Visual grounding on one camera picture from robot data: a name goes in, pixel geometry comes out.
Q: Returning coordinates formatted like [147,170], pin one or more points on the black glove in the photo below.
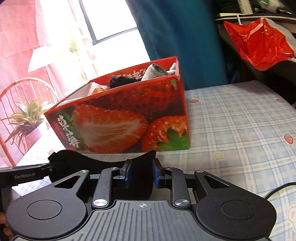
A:
[117,81]

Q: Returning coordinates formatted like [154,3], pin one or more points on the black soft pouch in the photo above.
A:
[133,178]

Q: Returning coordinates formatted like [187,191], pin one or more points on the grey knitted cloth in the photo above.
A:
[154,71]

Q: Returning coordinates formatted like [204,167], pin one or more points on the white spray bottle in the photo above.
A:
[245,7]

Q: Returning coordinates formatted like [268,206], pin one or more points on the plaid strawberry tablecloth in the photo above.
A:
[239,170]

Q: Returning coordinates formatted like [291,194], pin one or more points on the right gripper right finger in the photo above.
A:
[174,180]

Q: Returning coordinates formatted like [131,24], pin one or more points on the red strawberry cardboard box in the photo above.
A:
[139,117]

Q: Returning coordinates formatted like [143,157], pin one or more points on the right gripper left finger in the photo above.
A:
[109,179]

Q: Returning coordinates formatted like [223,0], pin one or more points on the red plastic bag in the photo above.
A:
[259,44]

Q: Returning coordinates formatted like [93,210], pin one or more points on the yellow sticky note pad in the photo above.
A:
[226,14]

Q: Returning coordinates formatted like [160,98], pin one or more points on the teal curtain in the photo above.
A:
[184,29]

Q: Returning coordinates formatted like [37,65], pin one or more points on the person left hand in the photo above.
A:
[4,227]

